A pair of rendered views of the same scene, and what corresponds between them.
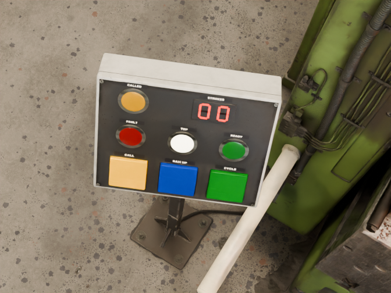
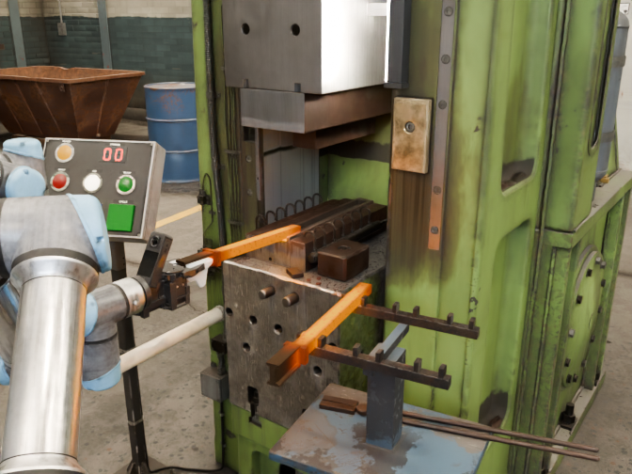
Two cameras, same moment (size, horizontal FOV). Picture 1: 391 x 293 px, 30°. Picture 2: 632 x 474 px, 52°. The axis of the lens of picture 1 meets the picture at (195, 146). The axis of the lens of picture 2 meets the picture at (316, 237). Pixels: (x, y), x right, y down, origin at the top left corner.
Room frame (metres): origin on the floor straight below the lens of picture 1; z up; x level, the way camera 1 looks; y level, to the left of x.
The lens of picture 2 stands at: (-1.10, -1.00, 1.55)
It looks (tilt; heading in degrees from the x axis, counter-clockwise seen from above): 19 degrees down; 13
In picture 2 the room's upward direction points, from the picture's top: straight up
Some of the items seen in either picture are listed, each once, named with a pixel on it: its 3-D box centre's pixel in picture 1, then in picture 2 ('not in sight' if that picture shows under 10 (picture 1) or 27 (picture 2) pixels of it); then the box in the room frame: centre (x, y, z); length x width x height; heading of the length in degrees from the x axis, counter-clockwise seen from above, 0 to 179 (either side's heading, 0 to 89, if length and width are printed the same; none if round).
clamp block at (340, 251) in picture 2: not in sight; (343, 260); (0.41, -0.71, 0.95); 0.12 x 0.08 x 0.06; 158
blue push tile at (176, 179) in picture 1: (177, 178); not in sight; (0.43, 0.02, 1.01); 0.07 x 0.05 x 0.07; 93
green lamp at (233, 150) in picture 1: (233, 150); (125, 184); (0.48, -0.07, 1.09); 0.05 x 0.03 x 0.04; 68
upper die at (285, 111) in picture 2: not in sight; (321, 101); (0.62, -0.60, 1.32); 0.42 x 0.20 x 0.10; 158
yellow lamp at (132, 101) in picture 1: (133, 101); (64, 152); (0.51, 0.13, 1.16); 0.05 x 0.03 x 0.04; 68
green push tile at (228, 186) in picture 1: (227, 185); (120, 217); (0.44, -0.08, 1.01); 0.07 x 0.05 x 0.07; 93
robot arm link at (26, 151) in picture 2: not in sight; (23, 165); (0.08, -0.07, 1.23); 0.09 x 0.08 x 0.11; 157
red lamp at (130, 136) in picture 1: (130, 136); (59, 181); (0.47, 0.13, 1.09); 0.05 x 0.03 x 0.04; 68
